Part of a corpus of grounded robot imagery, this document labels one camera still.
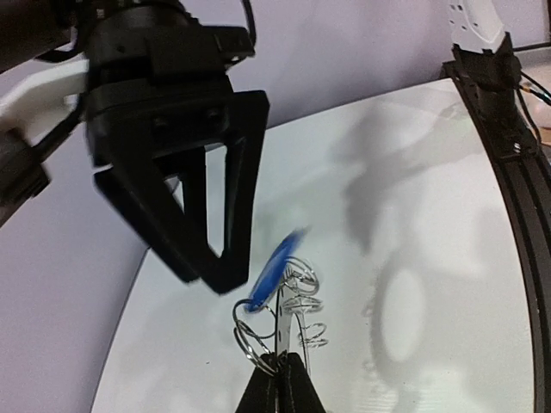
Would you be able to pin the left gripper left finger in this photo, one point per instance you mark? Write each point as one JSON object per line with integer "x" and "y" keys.
{"x": 260, "y": 394}

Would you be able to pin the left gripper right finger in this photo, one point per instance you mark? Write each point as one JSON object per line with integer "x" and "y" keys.
{"x": 295, "y": 390}

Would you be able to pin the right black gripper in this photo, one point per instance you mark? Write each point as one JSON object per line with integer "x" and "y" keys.
{"x": 157, "y": 83}

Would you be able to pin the metal keyring disc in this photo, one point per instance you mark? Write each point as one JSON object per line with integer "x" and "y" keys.
{"x": 293, "y": 299}

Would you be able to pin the key with blue tag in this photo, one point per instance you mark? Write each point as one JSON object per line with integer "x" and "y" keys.
{"x": 271, "y": 275}

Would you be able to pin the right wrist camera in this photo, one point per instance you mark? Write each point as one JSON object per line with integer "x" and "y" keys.
{"x": 37, "y": 116}

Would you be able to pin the black front aluminium rail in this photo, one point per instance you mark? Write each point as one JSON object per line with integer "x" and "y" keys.
{"x": 523, "y": 175}

